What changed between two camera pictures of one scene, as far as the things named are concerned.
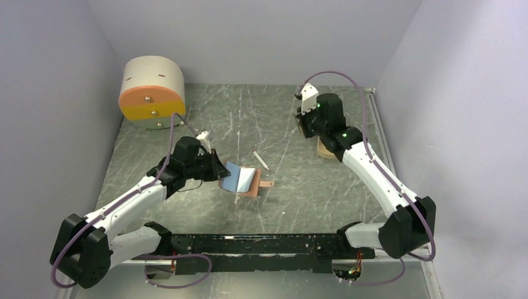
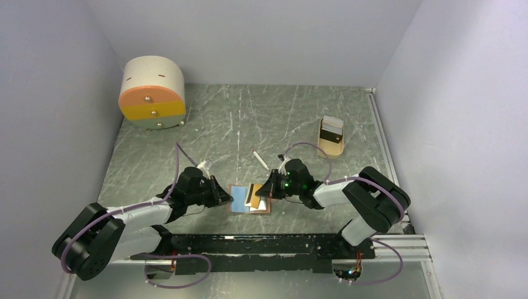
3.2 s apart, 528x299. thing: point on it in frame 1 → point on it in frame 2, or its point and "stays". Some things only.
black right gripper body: [314, 126] → [282, 185]
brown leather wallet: [243, 180] → [246, 201]
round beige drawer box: [152, 88] stays
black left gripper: [217, 170] → [218, 194]
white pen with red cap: [260, 160] stays
